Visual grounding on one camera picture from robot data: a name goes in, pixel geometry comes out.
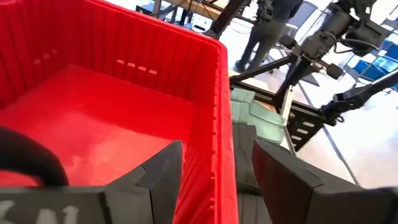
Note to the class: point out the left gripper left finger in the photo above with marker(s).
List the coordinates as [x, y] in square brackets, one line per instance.
[155, 193]

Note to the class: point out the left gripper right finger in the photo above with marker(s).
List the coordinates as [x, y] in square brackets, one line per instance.
[295, 193]

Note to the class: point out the black slide sandal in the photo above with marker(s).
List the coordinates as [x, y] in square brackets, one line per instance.
[252, 208]
[245, 155]

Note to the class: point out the green slide sandal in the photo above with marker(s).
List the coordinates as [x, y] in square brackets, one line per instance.
[242, 95]
[267, 124]

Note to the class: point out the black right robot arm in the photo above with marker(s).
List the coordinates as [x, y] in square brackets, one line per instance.
[339, 21]

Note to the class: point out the red plastic bin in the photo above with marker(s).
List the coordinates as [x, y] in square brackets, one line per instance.
[109, 109]

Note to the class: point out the person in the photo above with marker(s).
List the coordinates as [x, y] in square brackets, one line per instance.
[264, 37]

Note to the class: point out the grey chair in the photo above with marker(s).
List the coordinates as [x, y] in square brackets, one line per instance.
[306, 14]

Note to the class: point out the black stand leg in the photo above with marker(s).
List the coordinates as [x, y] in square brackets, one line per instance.
[224, 21]

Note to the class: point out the blue crate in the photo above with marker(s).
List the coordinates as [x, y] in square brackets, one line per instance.
[368, 70]
[392, 51]

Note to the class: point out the black aluminium table frame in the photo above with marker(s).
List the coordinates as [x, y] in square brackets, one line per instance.
[306, 115]

